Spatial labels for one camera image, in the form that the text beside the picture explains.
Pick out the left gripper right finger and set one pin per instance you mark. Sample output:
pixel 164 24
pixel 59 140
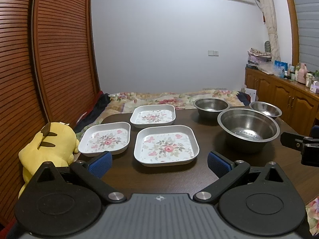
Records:
pixel 230 174

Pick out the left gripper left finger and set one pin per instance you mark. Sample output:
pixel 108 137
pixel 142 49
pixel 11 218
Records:
pixel 88 174

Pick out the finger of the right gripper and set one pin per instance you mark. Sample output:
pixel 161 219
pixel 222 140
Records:
pixel 298 142
pixel 310 155

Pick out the floral square plate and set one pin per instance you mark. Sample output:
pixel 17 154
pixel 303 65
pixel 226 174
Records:
pixel 153 115
pixel 166 146
pixel 111 137

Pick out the small shallow steel bowl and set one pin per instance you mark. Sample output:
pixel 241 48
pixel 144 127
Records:
pixel 266 109

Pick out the large steel bowl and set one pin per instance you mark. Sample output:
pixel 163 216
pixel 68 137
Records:
pixel 248 127

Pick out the medium deep steel bowl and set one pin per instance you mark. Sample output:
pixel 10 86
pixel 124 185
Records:
pixel 210 108

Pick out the wooden sideboard cabinet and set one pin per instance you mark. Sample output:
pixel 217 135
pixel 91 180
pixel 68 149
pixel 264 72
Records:
pixel 298 105

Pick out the yellow Pikachu plush toy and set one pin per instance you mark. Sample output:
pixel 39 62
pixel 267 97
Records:
pixel 56 142

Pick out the dark clothes on bed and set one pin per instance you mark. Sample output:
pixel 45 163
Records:
pixel 100 103

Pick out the pink tissue box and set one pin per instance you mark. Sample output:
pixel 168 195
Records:
pixel 314 88

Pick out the white paper bag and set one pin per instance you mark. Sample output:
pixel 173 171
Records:
pixel 252 93

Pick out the pink thermos jug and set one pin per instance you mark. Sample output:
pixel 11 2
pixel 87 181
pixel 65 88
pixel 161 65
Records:
pixel 302 72

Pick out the floral bed quilt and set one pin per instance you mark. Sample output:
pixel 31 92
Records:
pixel 126 102

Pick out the blue tissue package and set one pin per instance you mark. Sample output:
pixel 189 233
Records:
pixel 280 68

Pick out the stack of folded cloths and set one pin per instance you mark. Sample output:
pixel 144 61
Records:
pixel 257 57

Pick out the brown louvered wardrobe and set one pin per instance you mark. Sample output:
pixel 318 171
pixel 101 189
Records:
pixel 48 74

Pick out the grey window blind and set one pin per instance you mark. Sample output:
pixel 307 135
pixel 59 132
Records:
pixel 308 25

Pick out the beige tied curtain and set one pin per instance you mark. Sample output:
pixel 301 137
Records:
pixel 269 13

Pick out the white wall switch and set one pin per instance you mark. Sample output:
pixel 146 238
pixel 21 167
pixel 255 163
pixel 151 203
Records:
pixel 213 53

